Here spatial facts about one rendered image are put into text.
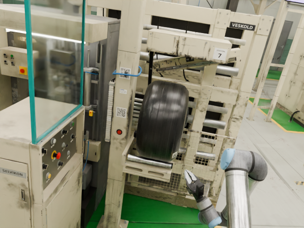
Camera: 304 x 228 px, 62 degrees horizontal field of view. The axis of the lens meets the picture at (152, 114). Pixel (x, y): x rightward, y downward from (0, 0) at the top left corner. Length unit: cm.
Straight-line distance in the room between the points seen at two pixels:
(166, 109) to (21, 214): 103
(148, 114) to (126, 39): 50
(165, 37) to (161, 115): 61
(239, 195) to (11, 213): 123
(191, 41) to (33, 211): 147
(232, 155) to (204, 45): 88
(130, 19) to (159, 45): 35
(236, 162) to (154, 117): 57
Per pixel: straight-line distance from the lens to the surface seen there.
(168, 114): 162
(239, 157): 139
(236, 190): 134
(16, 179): 154
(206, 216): 172
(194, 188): 170
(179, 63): 209
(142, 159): 190
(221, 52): 194
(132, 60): 172
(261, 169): 146
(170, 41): 193
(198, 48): 193
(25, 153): 141
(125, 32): 171
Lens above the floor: 196
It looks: 23 degrees down
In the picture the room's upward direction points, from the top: 9 degrees clockwise
